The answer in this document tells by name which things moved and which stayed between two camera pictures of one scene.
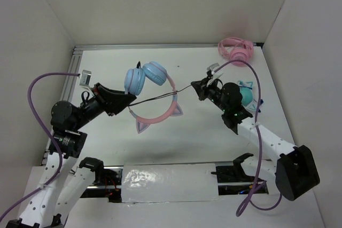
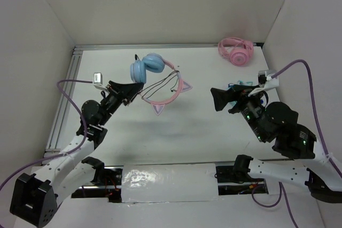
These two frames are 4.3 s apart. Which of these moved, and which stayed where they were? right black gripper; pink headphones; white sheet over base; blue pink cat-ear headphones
Moved: right black gripper; blue pink cat-ear headphones
Stayed: pink headphones; white sheet over base
